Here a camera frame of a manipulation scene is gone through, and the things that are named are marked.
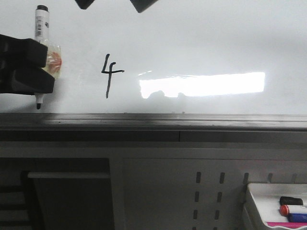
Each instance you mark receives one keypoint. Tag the white plastic storage bin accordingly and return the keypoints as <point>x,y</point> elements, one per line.
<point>262,204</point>

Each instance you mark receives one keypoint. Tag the red capped marker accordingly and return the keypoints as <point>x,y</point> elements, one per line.
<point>286,210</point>

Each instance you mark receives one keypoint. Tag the dark metal whiteboard tray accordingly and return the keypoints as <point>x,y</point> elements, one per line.
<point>153,127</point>

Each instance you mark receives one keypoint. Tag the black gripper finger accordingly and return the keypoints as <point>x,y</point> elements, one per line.
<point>14,52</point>
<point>26,80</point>

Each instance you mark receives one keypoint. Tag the white whiteboard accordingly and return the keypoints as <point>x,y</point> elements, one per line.
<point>178,56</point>

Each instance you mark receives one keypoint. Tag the black marker cap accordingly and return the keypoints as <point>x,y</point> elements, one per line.
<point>287,200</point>

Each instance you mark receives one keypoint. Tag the blue capped marker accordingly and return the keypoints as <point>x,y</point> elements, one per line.
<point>297,217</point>

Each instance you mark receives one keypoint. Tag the white whiteboard marker black tip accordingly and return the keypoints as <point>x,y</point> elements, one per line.
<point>54,60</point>

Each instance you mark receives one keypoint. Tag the pink white eraser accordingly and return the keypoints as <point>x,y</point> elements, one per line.
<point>290,225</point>

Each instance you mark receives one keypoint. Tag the dark cabinet with shelf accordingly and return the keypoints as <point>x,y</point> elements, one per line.
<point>55,194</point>

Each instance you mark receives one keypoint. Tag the white slotted pegboard panel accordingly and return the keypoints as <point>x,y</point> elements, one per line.
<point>196,194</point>

